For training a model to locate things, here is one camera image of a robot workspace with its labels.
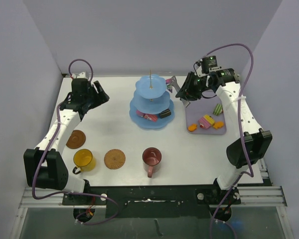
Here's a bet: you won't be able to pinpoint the orange cookie left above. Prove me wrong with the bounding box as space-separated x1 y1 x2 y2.
187 123 197 132

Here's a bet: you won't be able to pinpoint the purple cable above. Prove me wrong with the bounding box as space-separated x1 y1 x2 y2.
31 59 120 226
210 43 255 239

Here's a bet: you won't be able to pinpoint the metal tongs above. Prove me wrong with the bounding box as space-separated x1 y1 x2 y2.
169 76 190 108

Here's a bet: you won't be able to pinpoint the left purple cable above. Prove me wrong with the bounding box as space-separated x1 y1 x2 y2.
31 59 120 226

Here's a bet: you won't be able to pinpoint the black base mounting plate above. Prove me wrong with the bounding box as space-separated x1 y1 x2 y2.
62 185 241 219

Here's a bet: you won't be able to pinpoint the woven rattan coaster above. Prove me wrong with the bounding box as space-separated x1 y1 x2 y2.
104 149 126 170

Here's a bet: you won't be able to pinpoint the orange cookie right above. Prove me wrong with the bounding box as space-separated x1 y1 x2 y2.
212 121 225 129

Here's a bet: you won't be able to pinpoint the pink patterned mug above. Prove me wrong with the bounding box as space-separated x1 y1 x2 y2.
142 147 162 178

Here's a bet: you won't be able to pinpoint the yellow pink cake slice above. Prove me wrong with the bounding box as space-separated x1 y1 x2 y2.
202 115 215 125

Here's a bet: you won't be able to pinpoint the brown wooden coaster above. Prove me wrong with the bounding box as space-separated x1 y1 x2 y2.
66 130 86 149

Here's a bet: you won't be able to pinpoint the chocolate layered cake slice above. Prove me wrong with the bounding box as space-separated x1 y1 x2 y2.
159 109 171 119

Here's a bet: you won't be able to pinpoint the purple cake slice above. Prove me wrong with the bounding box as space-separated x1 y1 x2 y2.
165 78 172 90

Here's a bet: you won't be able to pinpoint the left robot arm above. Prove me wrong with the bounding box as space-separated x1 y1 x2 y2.
23 78 109 205

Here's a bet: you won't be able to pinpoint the pink strawberry cake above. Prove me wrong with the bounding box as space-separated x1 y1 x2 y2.
198 117 211 129

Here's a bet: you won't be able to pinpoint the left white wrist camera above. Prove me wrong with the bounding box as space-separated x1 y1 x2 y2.
70 72 88 80

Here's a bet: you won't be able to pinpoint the yellow enamel mug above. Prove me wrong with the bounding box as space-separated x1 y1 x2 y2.
72 149 96 175

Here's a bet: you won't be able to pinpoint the purple serving tray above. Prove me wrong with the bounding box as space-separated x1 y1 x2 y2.
185 90 227 135

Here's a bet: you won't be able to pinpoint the blue three-tier cake stand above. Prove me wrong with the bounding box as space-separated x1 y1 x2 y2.
129 73 175 130

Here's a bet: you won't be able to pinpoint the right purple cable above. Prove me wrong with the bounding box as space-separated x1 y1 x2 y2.
210 43 255 239

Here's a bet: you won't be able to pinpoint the aluminium rail frame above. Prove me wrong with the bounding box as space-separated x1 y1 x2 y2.
19 162 287 208

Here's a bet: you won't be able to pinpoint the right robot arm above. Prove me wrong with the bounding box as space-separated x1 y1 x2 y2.
176 56 273 204

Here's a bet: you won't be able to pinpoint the orange cookie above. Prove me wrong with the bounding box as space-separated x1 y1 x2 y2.
187 123 197 132
212 121 225 129

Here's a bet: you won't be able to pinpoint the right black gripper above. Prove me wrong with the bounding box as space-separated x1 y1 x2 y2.
176 72 211 101

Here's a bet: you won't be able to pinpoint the green striped macaron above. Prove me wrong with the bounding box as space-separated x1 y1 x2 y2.
213 104 223 116

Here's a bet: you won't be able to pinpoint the red pink macaron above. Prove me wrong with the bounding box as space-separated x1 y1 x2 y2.
144 114 158 122

